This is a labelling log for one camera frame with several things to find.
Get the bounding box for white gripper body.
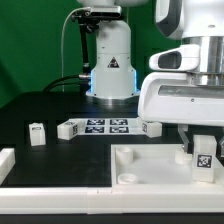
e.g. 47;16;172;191
138;72;224;127

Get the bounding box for grey camera cable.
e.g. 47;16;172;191
60;7;92;94

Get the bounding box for white front fence rail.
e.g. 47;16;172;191
0;184;224;214

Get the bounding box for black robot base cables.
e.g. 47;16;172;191
41;74;92;94

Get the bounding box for black camera on stand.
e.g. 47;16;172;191
71;5;122;21

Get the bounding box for white left fence rail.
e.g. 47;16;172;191
0;148;15;185

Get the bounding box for white fence rail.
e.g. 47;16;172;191
0;148;15;185
0;184;224;214

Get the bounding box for white square table top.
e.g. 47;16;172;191
111;144;224;185

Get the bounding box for black camera stand pole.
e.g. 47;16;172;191
79;24;91;74

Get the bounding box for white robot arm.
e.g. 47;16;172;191
77;0;224;137

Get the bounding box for white sheet with tags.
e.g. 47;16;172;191
65;118;143;135

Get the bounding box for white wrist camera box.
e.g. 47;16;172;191
149;44;200;72

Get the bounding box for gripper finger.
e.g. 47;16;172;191
218;133;224;157
178;124;189;151

